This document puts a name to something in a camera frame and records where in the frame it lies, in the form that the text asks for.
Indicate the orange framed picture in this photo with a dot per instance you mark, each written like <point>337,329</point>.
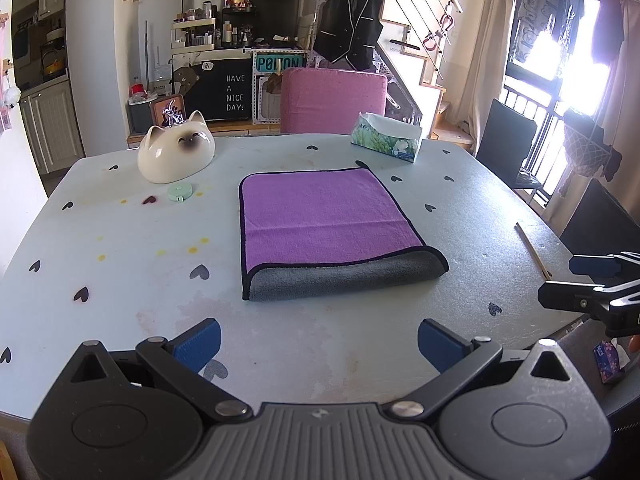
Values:
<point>168,111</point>

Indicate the black dining chair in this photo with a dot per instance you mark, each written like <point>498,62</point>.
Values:
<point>506,142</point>

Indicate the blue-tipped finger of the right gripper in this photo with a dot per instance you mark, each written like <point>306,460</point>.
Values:
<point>622,265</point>

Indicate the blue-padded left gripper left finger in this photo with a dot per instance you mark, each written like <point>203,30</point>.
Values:
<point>175,367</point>

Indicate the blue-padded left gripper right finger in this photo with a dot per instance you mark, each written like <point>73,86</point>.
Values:
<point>460,363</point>

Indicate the white cabinet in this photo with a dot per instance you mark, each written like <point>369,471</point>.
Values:
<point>51,125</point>

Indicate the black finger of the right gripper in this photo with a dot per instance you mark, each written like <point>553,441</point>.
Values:
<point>566,296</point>

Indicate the dark purple hanging garment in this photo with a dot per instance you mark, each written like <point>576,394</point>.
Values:
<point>608,32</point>

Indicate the wooden chopstick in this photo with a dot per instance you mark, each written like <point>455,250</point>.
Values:
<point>532,251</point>

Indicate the beige curtain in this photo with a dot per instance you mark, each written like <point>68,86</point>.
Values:
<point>476,67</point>

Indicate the pink upholstered chair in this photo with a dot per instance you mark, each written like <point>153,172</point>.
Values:
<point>322,100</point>

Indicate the black have a nice day sign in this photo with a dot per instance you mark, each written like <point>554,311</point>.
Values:
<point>220,90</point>

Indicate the purple and grey microfibre towel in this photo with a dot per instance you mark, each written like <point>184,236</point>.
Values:
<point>327,232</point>

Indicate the wooden shelf with bottles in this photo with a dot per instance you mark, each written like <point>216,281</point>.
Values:
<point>195,28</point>

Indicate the white ceramic cat figurine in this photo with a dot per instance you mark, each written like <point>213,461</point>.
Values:
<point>173,153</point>

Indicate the black vest on hanger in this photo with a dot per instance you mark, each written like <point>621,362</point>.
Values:
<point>349,31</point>

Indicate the floral tissue box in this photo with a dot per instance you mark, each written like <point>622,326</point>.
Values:
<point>387,136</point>

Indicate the patterned hanging garment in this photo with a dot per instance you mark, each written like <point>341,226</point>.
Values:
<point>533,17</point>

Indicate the mint green tape measure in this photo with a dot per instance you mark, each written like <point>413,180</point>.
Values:
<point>179,192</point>

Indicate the teal poison licence plate sign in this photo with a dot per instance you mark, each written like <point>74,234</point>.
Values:
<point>276,63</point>

